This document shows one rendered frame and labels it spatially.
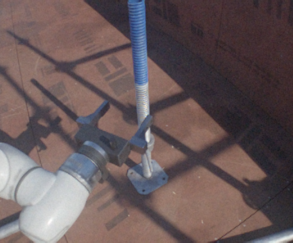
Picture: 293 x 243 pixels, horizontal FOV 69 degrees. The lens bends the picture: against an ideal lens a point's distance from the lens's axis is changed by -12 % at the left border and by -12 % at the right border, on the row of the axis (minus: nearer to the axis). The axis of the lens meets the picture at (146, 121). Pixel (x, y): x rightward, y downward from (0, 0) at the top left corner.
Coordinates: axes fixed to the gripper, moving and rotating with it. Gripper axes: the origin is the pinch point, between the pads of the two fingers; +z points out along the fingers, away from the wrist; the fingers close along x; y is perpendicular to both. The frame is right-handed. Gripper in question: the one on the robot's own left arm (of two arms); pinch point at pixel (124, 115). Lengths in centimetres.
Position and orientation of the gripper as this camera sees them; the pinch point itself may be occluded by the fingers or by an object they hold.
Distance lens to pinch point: 64.8
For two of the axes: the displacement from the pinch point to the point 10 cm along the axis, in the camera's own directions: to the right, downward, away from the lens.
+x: -8.9, -3.1, 3.3
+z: 4.6, -6.6, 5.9
